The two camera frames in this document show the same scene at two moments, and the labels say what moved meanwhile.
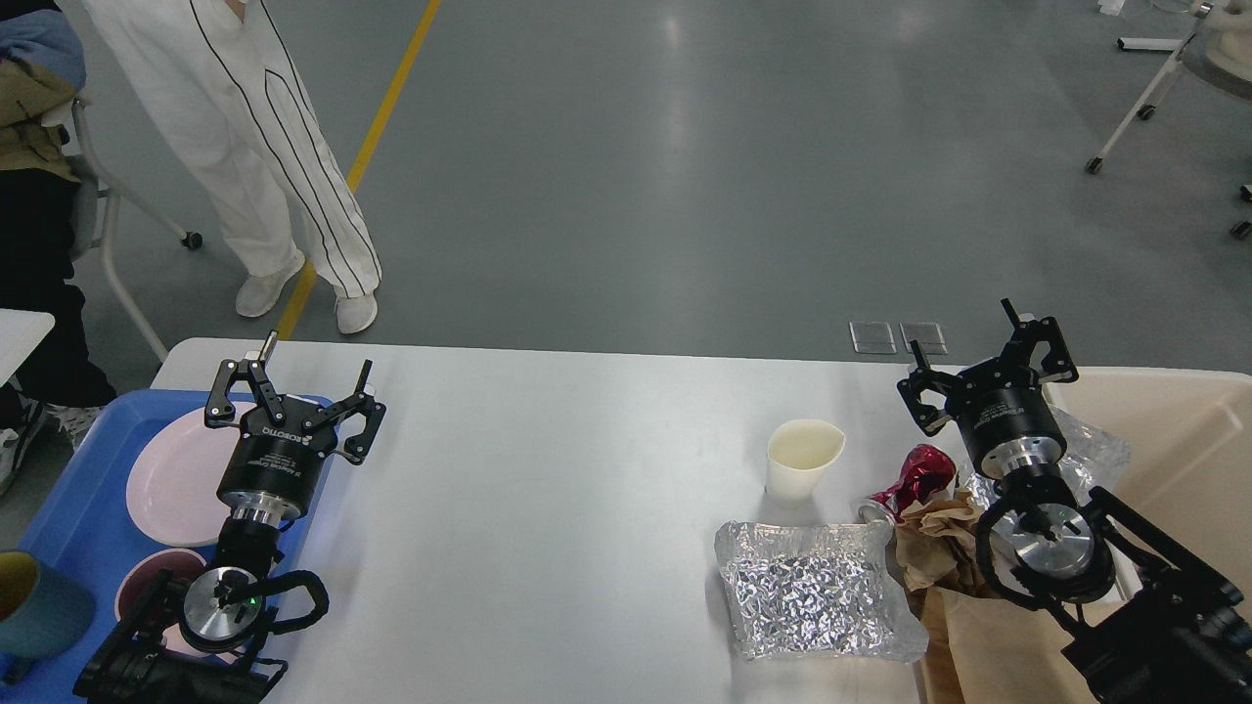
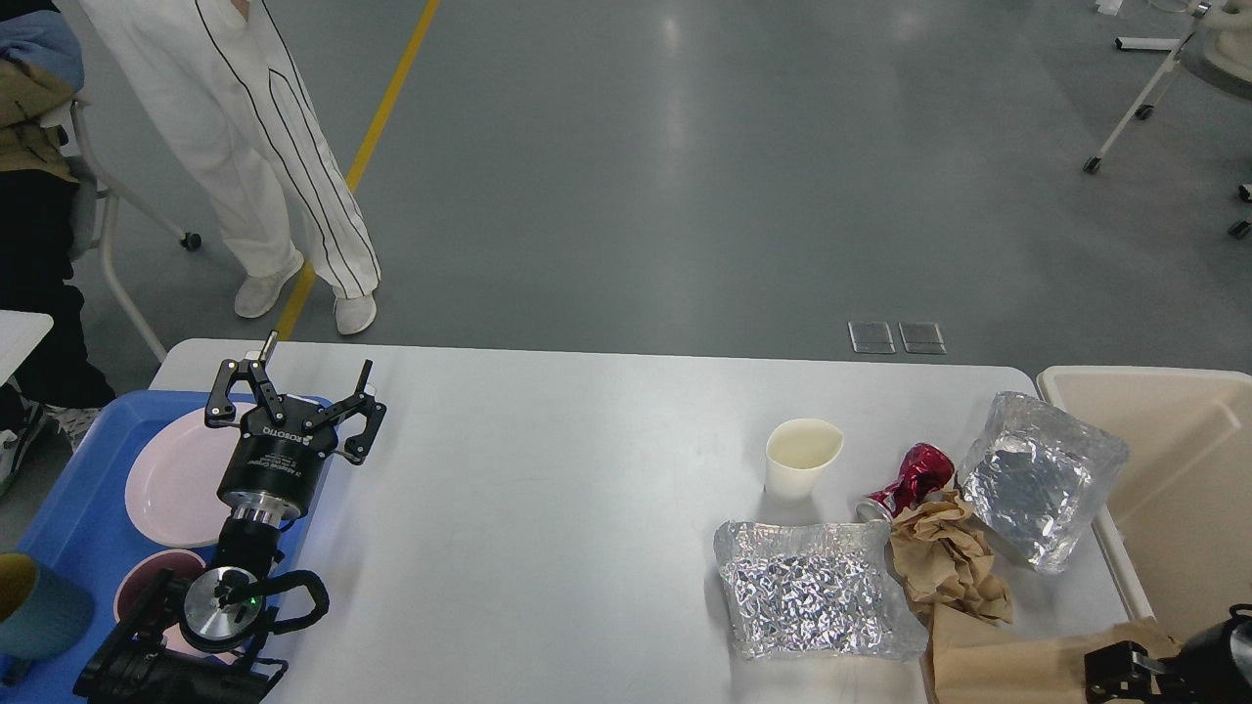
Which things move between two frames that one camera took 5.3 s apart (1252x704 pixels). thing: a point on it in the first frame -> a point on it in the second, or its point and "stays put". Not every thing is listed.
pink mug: x=142 y=574 stays put
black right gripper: x=1002 y=409 -> x=1213 y=667
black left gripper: x=271 y=468 stays put
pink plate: x=171 y=493 stays put
